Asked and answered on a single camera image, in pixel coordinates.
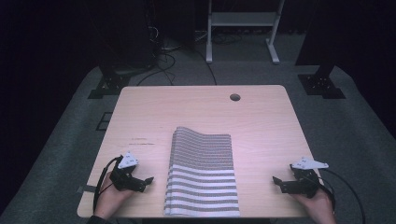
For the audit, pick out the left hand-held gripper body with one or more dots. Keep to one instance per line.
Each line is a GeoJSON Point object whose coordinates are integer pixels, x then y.
{"type": "Point", "coordinates": [124, 179]}

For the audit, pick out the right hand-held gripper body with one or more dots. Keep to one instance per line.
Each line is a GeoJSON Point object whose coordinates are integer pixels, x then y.
{"type": "Point", "coordinates": [306, 183]}

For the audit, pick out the stack of striped towels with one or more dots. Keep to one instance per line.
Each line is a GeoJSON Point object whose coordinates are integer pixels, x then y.
{"type": "Point", "coordinates": [202, 174]}

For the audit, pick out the person's left hand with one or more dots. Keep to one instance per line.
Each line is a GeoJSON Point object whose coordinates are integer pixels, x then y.
{"type": "Point", "coordinates": [109, 199]}

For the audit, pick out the person's right hand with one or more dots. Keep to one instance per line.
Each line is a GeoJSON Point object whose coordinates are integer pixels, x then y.
{"type": "Point", "coordinates": [319, 208]}

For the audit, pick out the grey tape strip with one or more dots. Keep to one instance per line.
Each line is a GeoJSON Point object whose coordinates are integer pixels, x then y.
{"type": "Point", "coordinates": [87, 188]}

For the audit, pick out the dark floor plate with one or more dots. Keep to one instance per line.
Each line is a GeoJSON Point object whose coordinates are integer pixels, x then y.
{"type": "Point", "coordinates": [104, 121]}

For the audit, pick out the black stand base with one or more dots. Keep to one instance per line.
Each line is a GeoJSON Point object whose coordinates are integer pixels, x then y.
{"type": "Point", "coordinates": [109, 85]}
{"type": "Point", "coordinates": [320, 84]}

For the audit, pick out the white metal stand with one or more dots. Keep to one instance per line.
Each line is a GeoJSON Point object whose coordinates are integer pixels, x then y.
{"type": "Point", "coordinates": [243, 18]}

